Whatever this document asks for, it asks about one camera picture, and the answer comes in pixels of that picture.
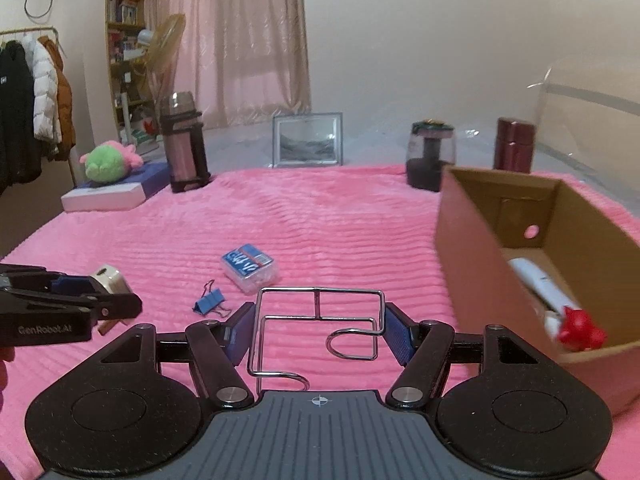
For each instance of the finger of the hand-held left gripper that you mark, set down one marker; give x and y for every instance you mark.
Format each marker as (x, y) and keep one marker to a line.
(115, 306)
(65, 285)

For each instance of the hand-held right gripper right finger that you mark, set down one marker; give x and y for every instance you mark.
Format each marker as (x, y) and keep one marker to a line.
(395, 331)

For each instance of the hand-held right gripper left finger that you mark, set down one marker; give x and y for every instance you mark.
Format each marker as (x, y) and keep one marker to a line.
(242, 327)

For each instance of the beige travel plug adapter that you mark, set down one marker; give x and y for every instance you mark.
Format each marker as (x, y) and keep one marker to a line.
(116, 282)

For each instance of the brown cardboard box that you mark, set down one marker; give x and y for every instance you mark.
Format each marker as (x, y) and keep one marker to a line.
(470, 240)

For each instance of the white remote control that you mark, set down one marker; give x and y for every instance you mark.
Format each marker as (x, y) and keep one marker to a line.
(537, 280)

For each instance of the white ribbed cylinder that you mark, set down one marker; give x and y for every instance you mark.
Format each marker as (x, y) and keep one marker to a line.
(551, 325)

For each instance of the red plastic toy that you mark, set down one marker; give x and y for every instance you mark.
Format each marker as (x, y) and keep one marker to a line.
(580, 332)

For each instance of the blue binder clip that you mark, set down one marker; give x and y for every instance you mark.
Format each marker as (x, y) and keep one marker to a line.
(209, 306)

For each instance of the clear plastic box blue label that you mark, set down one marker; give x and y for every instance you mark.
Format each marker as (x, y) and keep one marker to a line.
(248, 265)

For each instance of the white flat box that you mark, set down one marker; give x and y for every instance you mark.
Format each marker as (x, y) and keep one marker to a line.
(102, 199)

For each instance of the green and pink plush toy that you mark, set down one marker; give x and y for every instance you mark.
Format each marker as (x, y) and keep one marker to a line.
(107, 162)

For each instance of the pink ribbed blanket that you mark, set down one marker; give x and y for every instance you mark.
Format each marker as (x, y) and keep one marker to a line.
(325, 220)

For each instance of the blue flat box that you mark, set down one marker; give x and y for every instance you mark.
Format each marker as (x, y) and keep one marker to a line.
(152, 177)

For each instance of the dark glass jar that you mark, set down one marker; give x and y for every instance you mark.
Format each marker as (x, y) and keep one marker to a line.
(427, 167)

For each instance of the black jacket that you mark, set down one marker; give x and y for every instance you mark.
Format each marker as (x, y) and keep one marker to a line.
(15, 120)

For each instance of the orange jacket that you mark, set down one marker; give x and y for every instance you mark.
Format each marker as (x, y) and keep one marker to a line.
(66, 110)

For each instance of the white puffer jacket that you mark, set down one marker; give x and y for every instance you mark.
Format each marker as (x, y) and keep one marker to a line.
(45, 90)

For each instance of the framed landscape picture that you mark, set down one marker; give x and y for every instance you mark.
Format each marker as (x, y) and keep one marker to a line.
(307, 141)

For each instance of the maroon vacuum flask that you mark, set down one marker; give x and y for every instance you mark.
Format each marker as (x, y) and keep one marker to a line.
(514, 145)

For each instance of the gold coat rack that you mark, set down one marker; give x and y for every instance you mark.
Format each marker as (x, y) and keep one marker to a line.
(30, 30)

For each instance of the standing fan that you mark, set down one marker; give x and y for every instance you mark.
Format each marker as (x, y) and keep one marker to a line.
(167, 45)

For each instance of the wooden bookshelf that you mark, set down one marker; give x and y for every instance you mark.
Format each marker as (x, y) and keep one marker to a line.
(122, 10)

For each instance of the pink curtain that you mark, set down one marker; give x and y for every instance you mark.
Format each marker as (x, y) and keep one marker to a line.
(240, 35)

